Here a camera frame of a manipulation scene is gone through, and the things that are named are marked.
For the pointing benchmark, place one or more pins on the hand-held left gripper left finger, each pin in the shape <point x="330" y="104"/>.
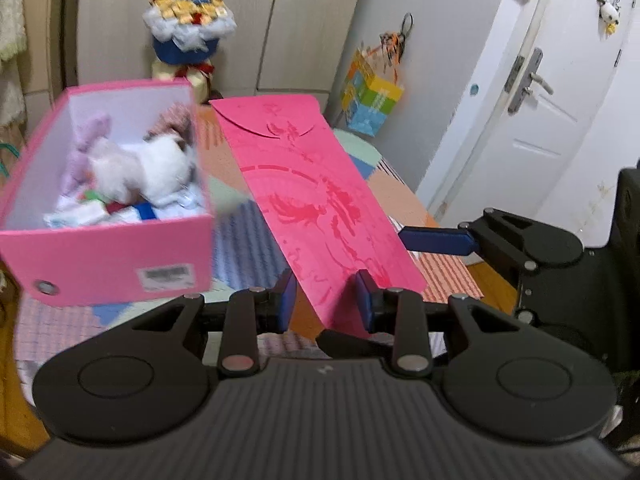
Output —
<point x="289" y="302"/>

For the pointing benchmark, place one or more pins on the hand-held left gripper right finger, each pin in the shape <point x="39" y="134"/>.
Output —
<point x="363" y="305"/>

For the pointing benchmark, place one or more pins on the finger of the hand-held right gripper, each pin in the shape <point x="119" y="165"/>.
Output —
<point x="345" y="347"/>
<point x="435" y="240"/>

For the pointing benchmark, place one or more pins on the red paper envelope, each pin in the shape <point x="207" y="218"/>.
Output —
<point x="310" y="200"/>

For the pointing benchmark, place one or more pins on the blue white packet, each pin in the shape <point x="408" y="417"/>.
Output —
<point x="145" y="211"/>

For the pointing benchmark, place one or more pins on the pink cardboard box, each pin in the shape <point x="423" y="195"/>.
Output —
<point x="100" y="260"/>

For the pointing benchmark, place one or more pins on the round white plush toy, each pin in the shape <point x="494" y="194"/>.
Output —
<point x="145" y="165"/>

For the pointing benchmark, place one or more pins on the floral fabric scrunchie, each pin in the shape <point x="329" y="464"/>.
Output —
<point x="175" y="120"/>

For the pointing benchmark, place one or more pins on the white carton box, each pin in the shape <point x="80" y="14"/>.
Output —
<point x="75" y="217"/>

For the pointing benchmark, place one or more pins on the purple plush toy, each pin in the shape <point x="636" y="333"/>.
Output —
<point x="85" y="155"/>

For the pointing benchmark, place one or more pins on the patchwork tablecloth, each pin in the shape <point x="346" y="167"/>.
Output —
<point x="240" y="250"/>

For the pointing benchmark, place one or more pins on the blue round sticker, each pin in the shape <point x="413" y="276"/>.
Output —
<point x="474" y="89"/>

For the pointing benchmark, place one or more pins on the colourful paper gift bag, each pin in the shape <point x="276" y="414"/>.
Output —
<point x="370" y="95"/>

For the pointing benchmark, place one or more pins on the white door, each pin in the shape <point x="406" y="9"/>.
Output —
<point x="565" y="125"/>

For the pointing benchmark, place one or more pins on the orange ribbon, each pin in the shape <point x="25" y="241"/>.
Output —
<point x="390" y="45"/>

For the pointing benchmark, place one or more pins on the beige wardrobe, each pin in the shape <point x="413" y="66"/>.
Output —
<point x="280" y="25"/>

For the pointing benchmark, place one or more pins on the small penguin plush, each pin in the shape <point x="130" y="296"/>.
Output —
<point x="607" y="12"/>

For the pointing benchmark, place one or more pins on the yellow flower bouquet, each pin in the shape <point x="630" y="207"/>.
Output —
<point x="187" y="35"/>

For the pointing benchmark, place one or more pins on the cream fleece pajama pants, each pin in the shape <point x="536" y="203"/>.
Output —
<point x="10" y="95"/>

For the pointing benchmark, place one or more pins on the cream fleece pajama top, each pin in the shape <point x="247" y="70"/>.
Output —
<point x="10" y="10"/>

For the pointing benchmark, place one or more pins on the black wall hook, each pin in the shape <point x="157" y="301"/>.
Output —
<point x="407" y="22"/>

